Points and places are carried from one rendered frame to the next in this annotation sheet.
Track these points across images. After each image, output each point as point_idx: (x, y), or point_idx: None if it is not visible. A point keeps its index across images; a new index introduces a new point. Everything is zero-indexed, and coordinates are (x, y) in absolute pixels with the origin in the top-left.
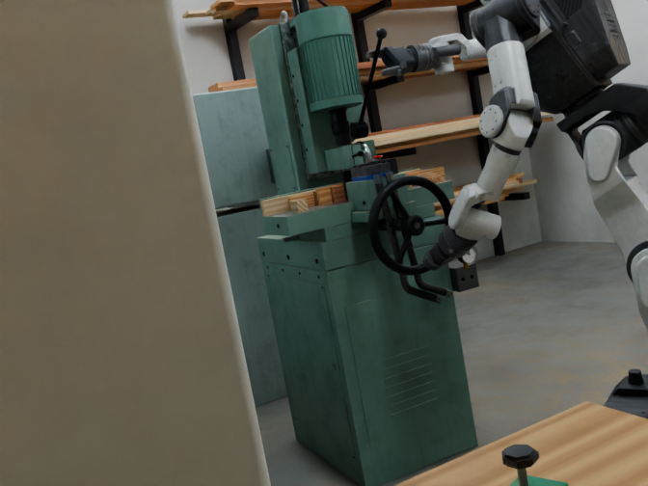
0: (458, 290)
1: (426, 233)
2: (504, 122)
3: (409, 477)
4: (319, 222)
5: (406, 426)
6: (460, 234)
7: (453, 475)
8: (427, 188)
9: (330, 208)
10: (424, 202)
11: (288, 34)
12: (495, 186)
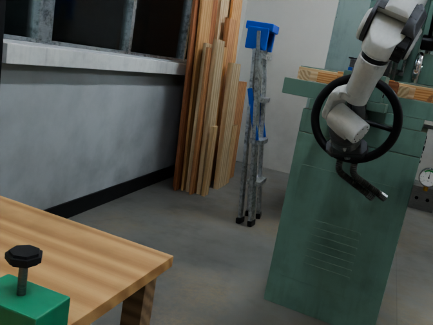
0: (408, 205)
1: (403, 143)
2: (365, 26)
3: (295, 314)
4: (308, 91)
5: (312, 279)
6: (329, 126)
7: (26, 214)
8: (383, 93)
9: (321, 84)
10: (414, 115)
11: None
12: (352, 89)
